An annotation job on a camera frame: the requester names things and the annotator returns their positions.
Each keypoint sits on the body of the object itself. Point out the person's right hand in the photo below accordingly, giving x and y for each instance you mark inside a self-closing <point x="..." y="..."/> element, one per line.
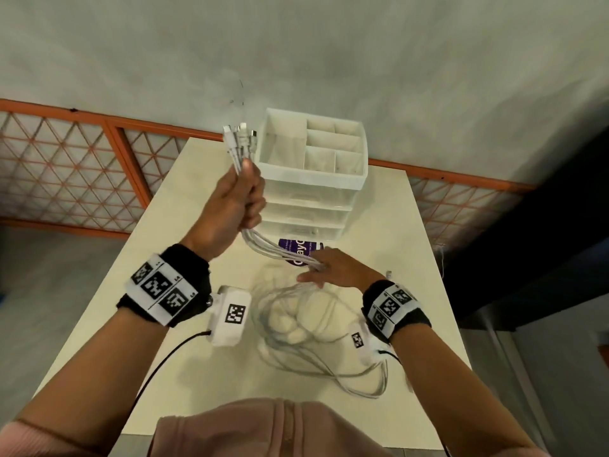
<point x="342" y="271"/>

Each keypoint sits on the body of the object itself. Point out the person's left hand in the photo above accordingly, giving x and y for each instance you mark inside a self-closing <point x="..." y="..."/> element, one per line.
<point x="228" y="209"/>

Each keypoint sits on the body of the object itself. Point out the white drawer organizer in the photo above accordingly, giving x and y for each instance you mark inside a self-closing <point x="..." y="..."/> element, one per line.
<point x="309" y="185"/>

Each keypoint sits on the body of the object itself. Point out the person's left forearm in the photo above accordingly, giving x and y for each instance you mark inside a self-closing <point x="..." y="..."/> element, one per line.
<point x="95" y="380"/>

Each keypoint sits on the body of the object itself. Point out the person's right forearm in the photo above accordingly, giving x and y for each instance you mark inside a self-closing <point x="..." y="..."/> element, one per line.
<point x="447" y="395"/>

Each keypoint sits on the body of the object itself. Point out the purple round sticker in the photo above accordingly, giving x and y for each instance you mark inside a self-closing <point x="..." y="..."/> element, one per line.
<point x="290" y="247"/>

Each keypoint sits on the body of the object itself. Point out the black right marker wristband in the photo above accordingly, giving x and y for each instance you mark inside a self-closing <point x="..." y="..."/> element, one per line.
<point x="395" y="309"/>

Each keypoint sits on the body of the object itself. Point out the white table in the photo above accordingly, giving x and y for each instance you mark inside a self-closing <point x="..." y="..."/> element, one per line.
<point x="404" y="223"/>

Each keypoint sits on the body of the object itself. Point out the orange mesh fence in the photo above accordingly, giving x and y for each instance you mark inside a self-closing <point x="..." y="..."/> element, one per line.
<point x="128" y="171"/>

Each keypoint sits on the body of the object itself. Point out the pink sweater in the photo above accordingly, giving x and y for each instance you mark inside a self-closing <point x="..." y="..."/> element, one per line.
<point x="266" y="433"/>

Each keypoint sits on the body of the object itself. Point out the dark furniture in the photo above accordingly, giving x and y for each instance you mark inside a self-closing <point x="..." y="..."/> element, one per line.
<point x="523" y="261"/>

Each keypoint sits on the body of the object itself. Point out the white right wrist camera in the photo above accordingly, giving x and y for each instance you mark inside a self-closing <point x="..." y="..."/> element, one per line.
<point x="361" y="345"/>

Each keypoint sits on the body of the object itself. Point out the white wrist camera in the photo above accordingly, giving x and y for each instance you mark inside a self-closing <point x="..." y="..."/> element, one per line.
<point x="230" y="318"/>
<point x="361" y="345"/>

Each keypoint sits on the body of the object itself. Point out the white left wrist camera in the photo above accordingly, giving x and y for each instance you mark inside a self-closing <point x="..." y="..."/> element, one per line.
<point x="230" y="318"/>

